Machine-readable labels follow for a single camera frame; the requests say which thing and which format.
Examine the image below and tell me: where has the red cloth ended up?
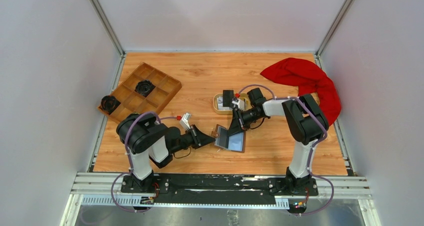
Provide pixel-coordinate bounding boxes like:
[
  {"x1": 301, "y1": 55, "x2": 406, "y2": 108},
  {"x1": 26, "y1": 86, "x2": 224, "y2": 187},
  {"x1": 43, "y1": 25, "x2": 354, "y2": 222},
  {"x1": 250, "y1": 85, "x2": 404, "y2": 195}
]
[{"x1": 260, "y1": 57, "x2": 342, "y2": 125}]

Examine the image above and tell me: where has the black coiled cable roll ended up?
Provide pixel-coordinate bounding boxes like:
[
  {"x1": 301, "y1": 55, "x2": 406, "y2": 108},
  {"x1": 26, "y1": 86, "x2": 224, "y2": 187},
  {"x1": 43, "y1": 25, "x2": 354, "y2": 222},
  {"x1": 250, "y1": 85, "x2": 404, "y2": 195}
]
[
  {"x1": 134, "y1": 80, "x2": 156, "y2": 98},
  {"x1": 100, "y1": 95, "x2": 121, "y2": 115}
]

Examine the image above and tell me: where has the beige oval tray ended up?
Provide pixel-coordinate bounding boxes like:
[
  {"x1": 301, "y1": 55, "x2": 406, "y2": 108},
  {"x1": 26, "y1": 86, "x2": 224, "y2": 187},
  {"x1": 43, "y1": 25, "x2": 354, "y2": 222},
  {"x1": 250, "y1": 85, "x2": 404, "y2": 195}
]
[{"x1": 212, "y1": 93, "x2": 252, "y2": 115}]

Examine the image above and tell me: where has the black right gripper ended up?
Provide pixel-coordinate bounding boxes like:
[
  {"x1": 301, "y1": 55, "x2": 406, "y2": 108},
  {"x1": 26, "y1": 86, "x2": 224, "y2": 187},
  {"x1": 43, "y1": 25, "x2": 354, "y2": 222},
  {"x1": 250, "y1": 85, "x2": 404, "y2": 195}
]
[{"x1": 227, "y1": 108, "x2": 262, "y2": 136}]

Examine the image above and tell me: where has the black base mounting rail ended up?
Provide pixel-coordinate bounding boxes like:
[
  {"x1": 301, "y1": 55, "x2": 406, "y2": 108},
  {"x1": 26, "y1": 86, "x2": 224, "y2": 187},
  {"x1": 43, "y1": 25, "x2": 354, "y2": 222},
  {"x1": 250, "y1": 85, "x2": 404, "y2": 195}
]
[{"x1": 120, "y1": 173, "x2": 319, "y2": 206}]

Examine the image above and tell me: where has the brown leather card holder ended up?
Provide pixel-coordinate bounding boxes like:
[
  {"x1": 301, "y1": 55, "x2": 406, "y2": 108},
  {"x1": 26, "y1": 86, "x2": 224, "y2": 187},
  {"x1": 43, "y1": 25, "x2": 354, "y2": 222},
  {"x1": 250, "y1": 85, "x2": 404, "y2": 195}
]
[{"x1": 212, "y1": 124, "x2": 246, "y2": 153}]

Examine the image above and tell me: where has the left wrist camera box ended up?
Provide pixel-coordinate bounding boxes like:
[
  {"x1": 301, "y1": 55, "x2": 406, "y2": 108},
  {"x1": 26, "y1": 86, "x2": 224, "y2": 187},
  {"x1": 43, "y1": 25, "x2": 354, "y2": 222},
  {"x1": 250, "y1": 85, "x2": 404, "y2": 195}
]
[{"x1": 179, "y1": 112, "x2": 192, "y2": 131}]

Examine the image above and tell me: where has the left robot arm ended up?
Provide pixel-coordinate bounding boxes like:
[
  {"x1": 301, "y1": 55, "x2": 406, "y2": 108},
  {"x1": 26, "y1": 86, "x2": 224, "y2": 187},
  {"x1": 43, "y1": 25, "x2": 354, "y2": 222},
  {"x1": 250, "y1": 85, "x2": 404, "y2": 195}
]
[{"x1": 116, "y1": 111, "x2": 215, "y2": 193}]

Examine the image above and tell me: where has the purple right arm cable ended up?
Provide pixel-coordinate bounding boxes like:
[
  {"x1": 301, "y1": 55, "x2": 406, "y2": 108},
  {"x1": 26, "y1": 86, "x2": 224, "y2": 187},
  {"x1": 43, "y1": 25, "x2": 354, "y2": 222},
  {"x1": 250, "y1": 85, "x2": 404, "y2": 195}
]
[{"x1": 236, "y1": 83, "x2": 335, "y2": 217}]

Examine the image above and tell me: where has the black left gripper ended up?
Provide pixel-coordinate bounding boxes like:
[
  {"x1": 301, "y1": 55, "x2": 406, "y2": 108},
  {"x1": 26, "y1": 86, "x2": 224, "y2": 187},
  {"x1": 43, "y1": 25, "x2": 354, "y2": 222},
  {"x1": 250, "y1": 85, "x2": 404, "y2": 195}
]
[{"x1": 170, "y1": 124, "x2": 216, "y2": 154}]

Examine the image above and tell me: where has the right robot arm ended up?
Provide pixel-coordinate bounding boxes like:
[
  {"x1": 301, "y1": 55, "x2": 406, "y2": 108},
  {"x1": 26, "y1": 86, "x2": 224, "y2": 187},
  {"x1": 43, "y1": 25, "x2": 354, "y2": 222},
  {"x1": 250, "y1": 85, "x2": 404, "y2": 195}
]
[{"x1": 222, "y1": 88, "x2": 329, "y2": 195}]

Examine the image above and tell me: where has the wooden compartment tray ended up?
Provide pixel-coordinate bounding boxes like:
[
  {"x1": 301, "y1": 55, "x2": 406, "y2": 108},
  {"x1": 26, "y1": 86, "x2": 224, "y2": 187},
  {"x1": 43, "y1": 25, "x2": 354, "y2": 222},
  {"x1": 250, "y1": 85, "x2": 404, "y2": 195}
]
[{"x1": 97, "y1": 62, "x2": 182, "y2": 124}]

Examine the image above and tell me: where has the black card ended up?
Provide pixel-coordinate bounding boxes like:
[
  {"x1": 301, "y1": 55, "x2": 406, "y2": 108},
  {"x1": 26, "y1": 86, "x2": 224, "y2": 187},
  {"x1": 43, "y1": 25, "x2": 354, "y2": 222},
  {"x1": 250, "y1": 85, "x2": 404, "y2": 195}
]
[
  {"x1": 222, "y1": 89, "x2": 235, "y2": 108},
  {"x1": 214, "y1": 126, "x2": 229, "y2": 150}
]

